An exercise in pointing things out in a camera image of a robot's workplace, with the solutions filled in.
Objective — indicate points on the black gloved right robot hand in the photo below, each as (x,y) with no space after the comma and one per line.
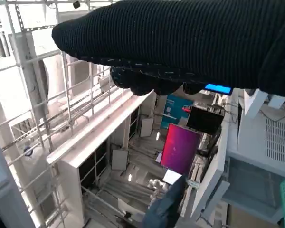
(180,42)

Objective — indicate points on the teal poster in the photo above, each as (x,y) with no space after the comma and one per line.
(173,111)

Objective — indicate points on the black unlit monitor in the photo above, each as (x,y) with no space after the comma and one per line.
(204,120)

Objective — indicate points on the dark blue chair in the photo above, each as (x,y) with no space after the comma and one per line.
(164,206)

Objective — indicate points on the white hanging board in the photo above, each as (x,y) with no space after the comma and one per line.
(146,127)
(120,160)

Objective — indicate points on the white ceiling pipe grid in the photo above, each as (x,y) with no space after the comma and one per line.
(26,59)

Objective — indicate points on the blue lit screen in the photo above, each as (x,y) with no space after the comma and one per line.
(218,89)

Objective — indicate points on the small white lit screen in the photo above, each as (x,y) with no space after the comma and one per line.
(172,177)

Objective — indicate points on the purple lit monitor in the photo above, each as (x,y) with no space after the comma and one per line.
(180,149)

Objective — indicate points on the white mesh front cabinet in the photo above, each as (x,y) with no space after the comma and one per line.
(278,140)

